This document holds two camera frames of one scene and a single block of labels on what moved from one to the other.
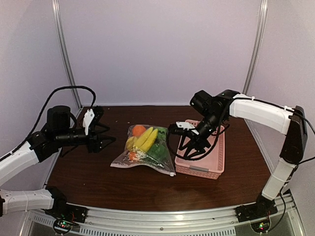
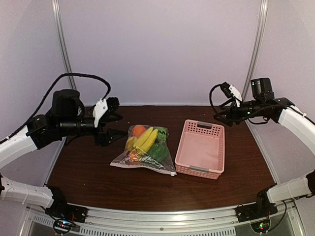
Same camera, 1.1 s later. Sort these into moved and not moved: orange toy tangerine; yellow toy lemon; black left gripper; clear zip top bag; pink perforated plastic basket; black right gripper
Moved: black right gripper; black left gripper
Not moved: pink perforated plastic basket; yellow toy lemon; orange toy tangerine; clear zip top bag
